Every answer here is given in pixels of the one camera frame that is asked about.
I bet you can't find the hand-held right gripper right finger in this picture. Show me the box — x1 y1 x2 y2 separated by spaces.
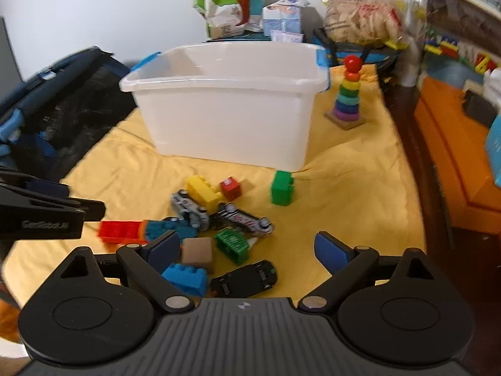
297 231 435 314

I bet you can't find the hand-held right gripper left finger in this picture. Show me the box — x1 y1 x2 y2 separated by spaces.
59 230 196 314

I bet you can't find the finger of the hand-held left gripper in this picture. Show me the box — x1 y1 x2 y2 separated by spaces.
23 195 106 222
0 170 72 201

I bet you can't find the yellow toy building block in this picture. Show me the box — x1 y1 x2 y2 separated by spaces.
185 175 222 213

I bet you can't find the small red toy block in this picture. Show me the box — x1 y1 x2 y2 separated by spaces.
219 177 241 201

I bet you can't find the white plastic storage bin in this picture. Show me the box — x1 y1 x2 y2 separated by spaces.
118 42 330 173

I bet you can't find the red toy building block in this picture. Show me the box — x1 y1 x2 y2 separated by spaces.
98 220 143 245

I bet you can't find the brown wooden cube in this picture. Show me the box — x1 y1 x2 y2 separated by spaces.
181 237 215 274

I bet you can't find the blue toy building block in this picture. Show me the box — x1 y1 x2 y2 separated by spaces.
161 262 208 296

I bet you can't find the yellow cloth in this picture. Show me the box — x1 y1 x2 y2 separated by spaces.
4 65 427 300

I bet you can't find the green grid toy block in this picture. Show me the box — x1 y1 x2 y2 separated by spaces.
214 228 250 265

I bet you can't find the green toy building block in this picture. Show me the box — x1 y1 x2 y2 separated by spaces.
271 170 295 205

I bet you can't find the dark blue bag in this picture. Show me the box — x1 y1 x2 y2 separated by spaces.
0 46 137 183

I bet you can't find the silver toy car red print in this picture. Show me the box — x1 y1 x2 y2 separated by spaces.
213 203 275 238

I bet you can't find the black toy car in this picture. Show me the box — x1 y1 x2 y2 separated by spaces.
209 259 279 298

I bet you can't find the grey cabinet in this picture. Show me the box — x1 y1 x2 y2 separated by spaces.
0 18 22 83

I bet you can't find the light blue box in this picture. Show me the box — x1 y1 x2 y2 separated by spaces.
485 113 501 186

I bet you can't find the black and blue bag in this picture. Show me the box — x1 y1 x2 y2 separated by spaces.
312 27 400 73

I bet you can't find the black pouch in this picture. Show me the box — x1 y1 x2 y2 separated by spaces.
462 90 498 127

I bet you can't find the clear bag of crackers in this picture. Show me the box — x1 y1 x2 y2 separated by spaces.
319 0 405 45

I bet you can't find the blue white tissue pack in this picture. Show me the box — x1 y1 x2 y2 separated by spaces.
261 0 310 44

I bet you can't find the clear bag of colourful blocks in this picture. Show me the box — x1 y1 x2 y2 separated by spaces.
407 0 501 87

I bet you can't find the green and white bag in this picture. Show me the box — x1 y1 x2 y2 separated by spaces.
191 0 264 40

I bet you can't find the rainbow stacking ring toy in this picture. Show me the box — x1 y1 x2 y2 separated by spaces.
324 55 368 131

